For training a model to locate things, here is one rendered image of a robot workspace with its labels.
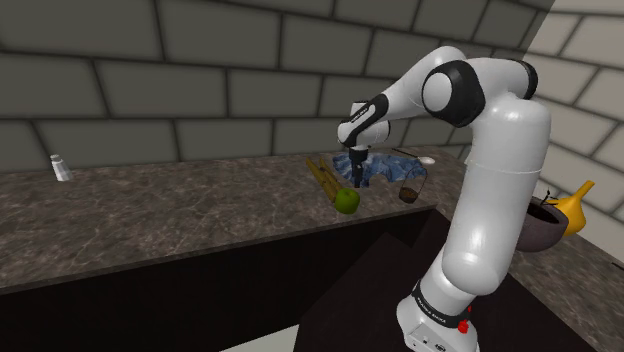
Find blue crumpled cloth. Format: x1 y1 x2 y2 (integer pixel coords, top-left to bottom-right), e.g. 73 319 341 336
332 150 429 186

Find yellow wooden tongs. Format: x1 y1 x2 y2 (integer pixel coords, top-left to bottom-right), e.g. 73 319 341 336
305 156 345 204

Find green apple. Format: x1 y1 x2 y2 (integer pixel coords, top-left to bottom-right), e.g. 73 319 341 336
334 188 361 215

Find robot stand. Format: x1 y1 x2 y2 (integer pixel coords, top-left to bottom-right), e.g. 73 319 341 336
293 209 598 352

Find dark brown bowl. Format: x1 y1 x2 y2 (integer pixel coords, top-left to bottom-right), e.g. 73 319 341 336
515 195 570 254

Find yellow vase with long neck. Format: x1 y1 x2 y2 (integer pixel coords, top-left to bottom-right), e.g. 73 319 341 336
545 179 596 238

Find glass salt shaker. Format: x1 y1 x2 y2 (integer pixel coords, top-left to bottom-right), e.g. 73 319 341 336
49 153 74 183

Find small brown bucket with handle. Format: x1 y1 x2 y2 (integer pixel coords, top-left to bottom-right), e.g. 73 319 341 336
398 167 429 204

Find white spoon with dark handle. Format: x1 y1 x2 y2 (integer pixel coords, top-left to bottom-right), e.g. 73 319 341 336
391 147 436 166

